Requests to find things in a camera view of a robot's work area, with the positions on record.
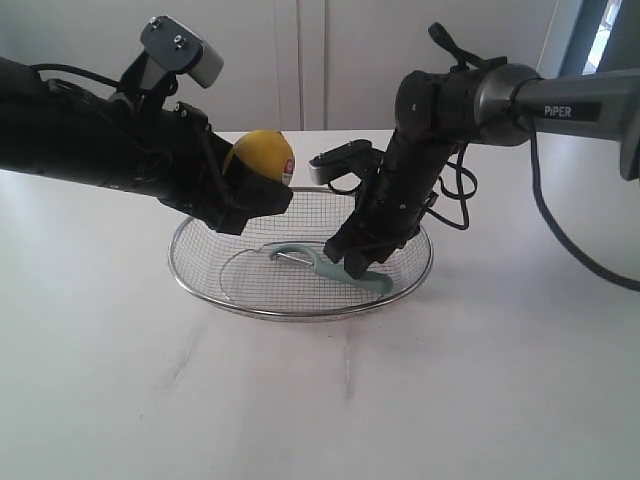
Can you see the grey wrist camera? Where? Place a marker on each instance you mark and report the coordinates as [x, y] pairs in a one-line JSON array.
[[354, 157], [179, 50]]

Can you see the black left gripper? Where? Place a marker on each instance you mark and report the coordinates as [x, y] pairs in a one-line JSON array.
[[175, 157]]

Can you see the window with grey frame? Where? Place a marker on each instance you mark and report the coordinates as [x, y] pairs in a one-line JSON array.
[[587, 37]]

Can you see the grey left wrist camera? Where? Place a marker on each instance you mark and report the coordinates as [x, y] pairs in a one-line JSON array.
[[179, 50]]

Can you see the teal handled vegetable peeler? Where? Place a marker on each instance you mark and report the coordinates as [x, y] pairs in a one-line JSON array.
[[345, 272]]

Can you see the yellow lemon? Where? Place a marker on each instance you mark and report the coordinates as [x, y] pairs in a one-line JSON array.
[[266, 152]]

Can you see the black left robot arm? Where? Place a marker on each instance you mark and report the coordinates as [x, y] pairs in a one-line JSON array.
[[56, 129]]

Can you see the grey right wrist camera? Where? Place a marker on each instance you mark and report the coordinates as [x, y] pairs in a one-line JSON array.
[[354, 157]]

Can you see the oval metal wire mesh basket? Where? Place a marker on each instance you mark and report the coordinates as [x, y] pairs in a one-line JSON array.
[[276, 270]]

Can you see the white cabinet doors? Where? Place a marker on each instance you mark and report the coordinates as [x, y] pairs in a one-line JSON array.
[[293, 65]]

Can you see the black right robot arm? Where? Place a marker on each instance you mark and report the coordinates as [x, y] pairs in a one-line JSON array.
[[438, 115]]

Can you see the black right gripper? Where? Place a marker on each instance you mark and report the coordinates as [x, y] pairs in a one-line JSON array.
[[389, 212]]

